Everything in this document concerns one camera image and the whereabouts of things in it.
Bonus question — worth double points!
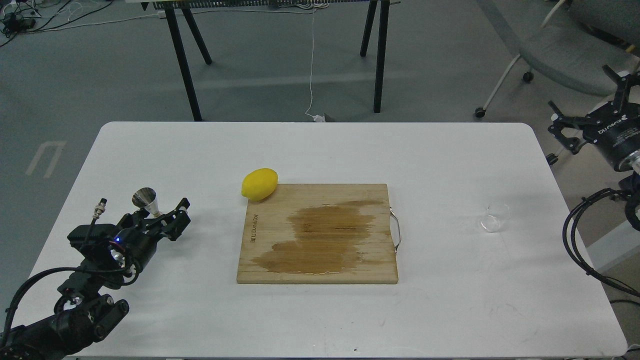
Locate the yellow lemon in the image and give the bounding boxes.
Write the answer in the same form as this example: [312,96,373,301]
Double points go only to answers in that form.
[240,168,279,202]

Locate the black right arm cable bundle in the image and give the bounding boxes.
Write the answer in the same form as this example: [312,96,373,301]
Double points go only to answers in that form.
[562,188,640,299]

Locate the steel jigger measuring cup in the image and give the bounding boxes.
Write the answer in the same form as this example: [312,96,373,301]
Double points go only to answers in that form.
[131,187,163,218]

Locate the clear glass cup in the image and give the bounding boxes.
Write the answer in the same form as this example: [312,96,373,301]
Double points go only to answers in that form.
[478,202,511,233]

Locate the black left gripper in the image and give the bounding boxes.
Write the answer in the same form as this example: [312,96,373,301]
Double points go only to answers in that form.
[67,197,191,275]

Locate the white hanging cable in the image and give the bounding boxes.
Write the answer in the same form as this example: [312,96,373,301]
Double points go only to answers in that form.
[305,9,327,122]

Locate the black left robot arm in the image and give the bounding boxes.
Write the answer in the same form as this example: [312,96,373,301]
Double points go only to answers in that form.
[1,197,191,360]

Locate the grey office chair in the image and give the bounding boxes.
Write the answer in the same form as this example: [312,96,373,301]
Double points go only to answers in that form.
[505,0,639,105]

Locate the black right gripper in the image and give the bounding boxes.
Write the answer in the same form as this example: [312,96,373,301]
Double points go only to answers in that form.
[547,64,640,173]

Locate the black-legged background table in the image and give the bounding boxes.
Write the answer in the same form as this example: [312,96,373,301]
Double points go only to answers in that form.
[140,0,403,122]

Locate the wooden cutting board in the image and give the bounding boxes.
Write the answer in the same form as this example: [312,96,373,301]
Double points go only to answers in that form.
[236,183,399,285]

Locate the black floor cables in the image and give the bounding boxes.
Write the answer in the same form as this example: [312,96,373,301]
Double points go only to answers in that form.
[0,0,116,47]

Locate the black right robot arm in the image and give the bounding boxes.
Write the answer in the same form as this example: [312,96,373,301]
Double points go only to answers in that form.
[548,64,640,230]

